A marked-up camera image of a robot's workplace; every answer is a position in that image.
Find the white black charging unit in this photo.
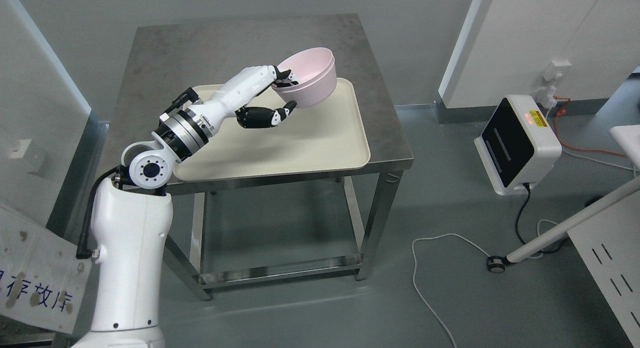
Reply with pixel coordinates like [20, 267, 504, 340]
[473, 94, 563, 196]

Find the white perforated panel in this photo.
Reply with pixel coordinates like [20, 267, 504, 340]
[567, 202, 640, 347]

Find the white floor cable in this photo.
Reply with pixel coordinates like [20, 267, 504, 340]
[411, 219, 563, 348]

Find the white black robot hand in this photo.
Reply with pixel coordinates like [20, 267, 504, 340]
[189, 65, 299, 137]

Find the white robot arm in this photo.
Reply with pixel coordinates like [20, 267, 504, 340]
[75, 88, 253, 347]

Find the white cart leg with caster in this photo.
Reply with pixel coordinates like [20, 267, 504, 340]
[488, 125, 640, 274]

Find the pink bowl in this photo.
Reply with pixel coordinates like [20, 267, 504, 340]
[277, 47, 335, 90]
[273, 63, 338, 108]

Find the white sign with blue text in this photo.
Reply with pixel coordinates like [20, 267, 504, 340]
[0, 205, 93, 334]

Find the orange cable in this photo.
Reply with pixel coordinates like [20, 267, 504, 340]
[553, 97, 629, 157]

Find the stainless steel table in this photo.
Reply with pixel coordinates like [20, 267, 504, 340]
[98, 14, 414, 300]

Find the white wall box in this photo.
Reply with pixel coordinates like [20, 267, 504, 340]
[7, 139, 33, 159]

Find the black power cable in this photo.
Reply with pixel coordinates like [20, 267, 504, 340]
[515, 184, 570, 254]

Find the beige plastic tray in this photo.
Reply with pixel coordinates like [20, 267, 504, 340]
[173, 78, 371, 182]

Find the white wall socket plug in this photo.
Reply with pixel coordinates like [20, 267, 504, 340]
[534, 59, 573, 110]

